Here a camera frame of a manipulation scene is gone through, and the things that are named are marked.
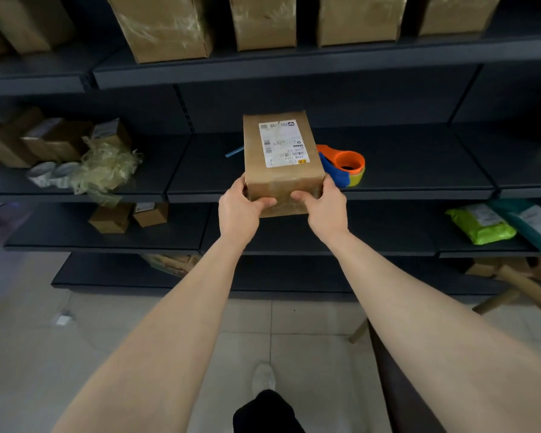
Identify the person's right forearm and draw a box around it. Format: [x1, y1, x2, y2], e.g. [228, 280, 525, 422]
[318, 229, 541, 433]

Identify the orange blue tape dispenser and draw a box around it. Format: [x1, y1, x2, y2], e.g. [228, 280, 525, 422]
[316, 144, 366, 189]

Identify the clear tape roll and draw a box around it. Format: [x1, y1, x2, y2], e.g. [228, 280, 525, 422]
[51, 161, 81, 190]
[26, 161, 57, 188]

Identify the person's black trouser leg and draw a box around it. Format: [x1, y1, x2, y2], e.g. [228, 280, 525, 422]
[232, 389, 306, 433]

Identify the dark metal shelving unit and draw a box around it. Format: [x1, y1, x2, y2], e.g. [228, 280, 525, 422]
[0, 0, 541, 299]

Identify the person's left forearm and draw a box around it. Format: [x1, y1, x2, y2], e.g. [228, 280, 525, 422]
[52, 233, 254, 433]

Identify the crumpled clear tape wad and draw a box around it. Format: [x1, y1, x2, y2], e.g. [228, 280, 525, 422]
[69, 136, 143, 208]

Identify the small brown cardboard box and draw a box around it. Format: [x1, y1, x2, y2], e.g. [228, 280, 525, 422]
[88, 203, 134, 235]

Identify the person's white shoe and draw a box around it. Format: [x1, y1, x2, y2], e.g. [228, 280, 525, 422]
[251, 362, 277, 396]

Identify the person's right hand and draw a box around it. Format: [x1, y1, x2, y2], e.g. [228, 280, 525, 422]
[291, 174, 350, 244]

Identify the small cardboard parcel white label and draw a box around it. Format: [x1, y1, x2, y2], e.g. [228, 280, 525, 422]
[90, 119, 132, 150]

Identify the wooden chair dark seat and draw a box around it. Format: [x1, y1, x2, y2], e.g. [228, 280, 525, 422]
[348, 264, 541, 433]

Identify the teal plastic mailer packet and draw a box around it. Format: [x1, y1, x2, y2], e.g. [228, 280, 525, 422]
[489, 198, 541, 263]

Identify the person's left hand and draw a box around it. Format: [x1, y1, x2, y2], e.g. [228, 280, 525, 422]
[218, 173, 278, 249]

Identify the green plastic mailer packet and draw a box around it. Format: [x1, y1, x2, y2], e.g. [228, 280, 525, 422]
[445, 203, 518, 247]

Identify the small brown box white label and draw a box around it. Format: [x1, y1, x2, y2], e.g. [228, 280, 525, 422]
[133, 202, 170, 229]

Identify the brown cardboard parcel white label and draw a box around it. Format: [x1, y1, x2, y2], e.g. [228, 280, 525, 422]
[243, 110, 326, 219]
[20, 117, 94, 164]

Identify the printed cardboard box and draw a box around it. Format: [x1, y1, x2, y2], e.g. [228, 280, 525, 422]
[139, 253, 203, 279]

